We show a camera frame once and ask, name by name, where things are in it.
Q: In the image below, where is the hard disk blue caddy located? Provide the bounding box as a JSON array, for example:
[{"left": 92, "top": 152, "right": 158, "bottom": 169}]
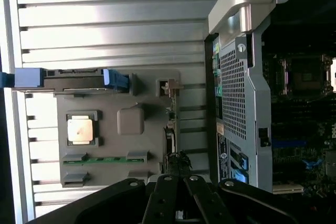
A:
[{"left": 0, "top": 67, "right": 131, "bottom": 94}]

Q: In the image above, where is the white PCI expansion slot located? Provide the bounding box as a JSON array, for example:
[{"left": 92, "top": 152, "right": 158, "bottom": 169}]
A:
[{"left": 272, "top": 184, "right": 303, "bottom": 193}]

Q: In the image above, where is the green RAM stick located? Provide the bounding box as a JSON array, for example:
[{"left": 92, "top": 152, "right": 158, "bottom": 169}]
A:
[{"left": 62, "top": 157, "right": 146, "bottom": 164}]

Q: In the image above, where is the silver CPU chip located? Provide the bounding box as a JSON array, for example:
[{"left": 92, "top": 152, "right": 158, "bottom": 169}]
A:
[{"left": 67, "top": 119, "right": 93, "bottom": 142}]

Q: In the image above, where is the black case latch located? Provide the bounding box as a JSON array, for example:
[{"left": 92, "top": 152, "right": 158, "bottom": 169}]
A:
[{"left": 258, "top": 126, "right": 271, "bottom": 147}]

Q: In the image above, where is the green motherboard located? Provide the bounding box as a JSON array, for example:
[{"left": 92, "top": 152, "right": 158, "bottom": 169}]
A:
[{"left": 262, "top": 50, "right": 336, "bottom": 193}]

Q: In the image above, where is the blue expansion slot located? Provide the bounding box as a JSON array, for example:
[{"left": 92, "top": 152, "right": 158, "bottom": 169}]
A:
[{"left": 271, "top": 138, "right": 308, "bottom": 146}]

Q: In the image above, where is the grey parts rack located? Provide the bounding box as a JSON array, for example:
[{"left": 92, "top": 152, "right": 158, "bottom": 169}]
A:
[{"left": 52, "top": 68, "right": 184, "bottom": 188}]

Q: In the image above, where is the black open PC case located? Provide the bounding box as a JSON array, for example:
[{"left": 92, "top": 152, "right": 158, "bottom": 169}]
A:
[{"left": 203, "top": 0, "right": 336, "bottom": 195}]

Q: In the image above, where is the CPU socket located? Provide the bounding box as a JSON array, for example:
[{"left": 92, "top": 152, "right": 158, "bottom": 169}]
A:
[{"left": 279, "top": 56, "right": 334, "bottom": 96}]

